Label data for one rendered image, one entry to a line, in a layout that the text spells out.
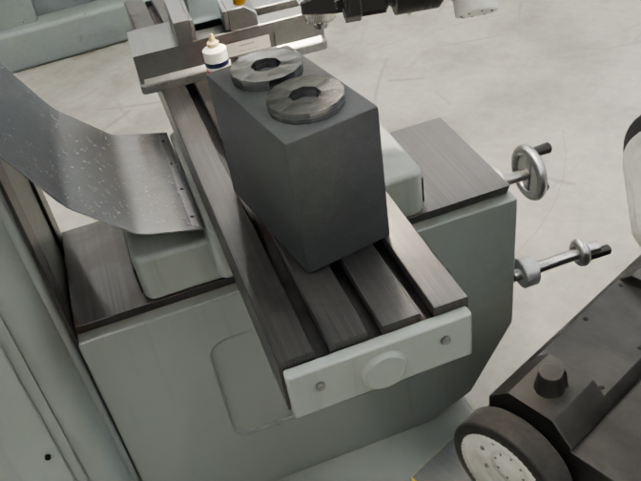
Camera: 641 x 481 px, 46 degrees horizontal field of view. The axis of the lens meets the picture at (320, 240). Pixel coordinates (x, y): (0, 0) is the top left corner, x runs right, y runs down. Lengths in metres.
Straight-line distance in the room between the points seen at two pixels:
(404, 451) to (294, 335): 0.84
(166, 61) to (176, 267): 0.39
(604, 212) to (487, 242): 1.19
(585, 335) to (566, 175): 1.44
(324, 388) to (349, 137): 0.28
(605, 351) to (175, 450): 0.79
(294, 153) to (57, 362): 0.58
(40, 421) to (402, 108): 2.20
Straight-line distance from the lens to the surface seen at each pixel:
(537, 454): 1.20
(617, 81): 3.31
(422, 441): 1.68
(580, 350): 1.33
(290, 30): 1.43
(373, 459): 1.66
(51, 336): 1.22
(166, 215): 1.20
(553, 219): 2.53
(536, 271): 1.52
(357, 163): 0.88
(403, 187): 1.27
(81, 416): 1.32
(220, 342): 1.34
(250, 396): 1.46
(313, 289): 0.91
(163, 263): 1.21
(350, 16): 1.15
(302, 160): 0.84
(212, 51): 1.31
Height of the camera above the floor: 1.56
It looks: 39 degrees down
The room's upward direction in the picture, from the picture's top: 9 degrees counter-clockwise
